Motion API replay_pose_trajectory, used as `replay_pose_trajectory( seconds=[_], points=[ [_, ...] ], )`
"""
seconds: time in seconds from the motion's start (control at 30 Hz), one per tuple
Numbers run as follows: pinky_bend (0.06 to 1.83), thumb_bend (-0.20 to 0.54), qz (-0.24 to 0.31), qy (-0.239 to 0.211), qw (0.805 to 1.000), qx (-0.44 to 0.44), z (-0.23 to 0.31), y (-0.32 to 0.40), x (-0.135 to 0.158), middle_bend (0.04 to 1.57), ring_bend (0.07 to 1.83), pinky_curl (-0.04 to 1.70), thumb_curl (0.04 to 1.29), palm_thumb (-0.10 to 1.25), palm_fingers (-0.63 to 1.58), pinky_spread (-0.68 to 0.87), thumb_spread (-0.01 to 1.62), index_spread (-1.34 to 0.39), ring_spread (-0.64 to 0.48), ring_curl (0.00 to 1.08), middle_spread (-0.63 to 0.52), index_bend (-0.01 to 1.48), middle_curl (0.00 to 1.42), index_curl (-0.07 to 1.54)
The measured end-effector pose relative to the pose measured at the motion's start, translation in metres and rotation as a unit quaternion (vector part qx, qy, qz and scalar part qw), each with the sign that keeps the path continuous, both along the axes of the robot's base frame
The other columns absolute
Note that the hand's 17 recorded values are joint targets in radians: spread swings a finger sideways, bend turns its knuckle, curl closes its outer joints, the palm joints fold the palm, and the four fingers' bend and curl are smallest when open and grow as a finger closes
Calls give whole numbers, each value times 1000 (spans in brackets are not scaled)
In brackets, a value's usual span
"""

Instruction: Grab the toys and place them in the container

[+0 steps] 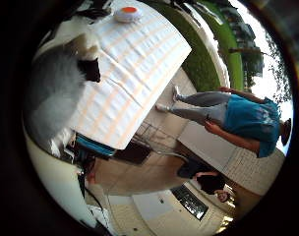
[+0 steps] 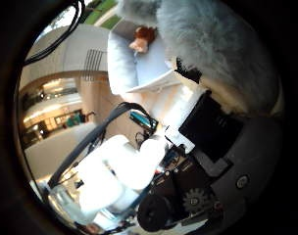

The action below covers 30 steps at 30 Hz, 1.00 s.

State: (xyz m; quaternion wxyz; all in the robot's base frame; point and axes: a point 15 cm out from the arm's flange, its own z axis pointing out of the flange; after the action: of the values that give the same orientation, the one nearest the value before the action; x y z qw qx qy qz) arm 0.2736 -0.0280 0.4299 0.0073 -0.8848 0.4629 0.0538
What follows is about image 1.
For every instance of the leaning tree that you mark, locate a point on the leaning tree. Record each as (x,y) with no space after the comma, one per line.
(280,72)

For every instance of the black floor grate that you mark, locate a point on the black floor grate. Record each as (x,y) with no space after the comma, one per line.
(189,201)

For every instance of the distant building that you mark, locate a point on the distant building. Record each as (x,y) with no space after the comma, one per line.
(248,39)

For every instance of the seated person in black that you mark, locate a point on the seated person in black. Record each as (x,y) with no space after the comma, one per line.
(210,182)

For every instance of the person in blue shirt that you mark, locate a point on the person in blue shirt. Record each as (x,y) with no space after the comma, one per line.
(251,121)

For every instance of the black box under table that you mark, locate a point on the black box under table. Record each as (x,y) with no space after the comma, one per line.
(133,153)

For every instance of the white container with orange inside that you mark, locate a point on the white container with orange inside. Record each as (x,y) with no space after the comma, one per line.
(127,14)

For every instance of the metal table frame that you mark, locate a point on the metal table frame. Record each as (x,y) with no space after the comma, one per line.
(156,137)

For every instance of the grey white plush toy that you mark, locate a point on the grey white plush toy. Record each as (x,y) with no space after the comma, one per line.
(54,95)

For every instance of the pale brick low wall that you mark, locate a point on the pale brick low wall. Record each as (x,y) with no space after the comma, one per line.
(208,144)

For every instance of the white orange striped tablecloth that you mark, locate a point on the white orange striped tablecloth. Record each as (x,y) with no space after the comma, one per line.
(136,75)

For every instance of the blue table edge bar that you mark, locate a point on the blue table edge bar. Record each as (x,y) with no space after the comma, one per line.
(93,146)

